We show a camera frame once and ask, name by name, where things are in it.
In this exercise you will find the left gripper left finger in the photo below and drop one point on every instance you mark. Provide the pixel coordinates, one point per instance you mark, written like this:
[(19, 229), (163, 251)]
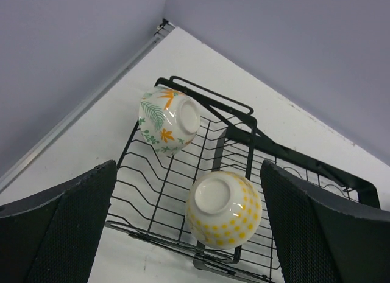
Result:
[(53, 235)]

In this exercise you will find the black wire dish rack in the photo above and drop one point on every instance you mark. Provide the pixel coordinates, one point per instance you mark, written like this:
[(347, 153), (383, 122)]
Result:
[(148, 202)]

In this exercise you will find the white bowl leaf pattern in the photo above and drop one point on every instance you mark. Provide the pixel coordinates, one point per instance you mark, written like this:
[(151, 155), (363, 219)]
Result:
[(168, 119)]

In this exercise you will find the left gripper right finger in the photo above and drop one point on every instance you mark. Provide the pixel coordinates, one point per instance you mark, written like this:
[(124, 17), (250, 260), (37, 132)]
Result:
[(322, 237)]

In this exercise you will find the white bowl yellow dots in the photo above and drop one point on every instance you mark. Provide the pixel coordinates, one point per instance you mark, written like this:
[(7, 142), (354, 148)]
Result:
[(223, 210)]

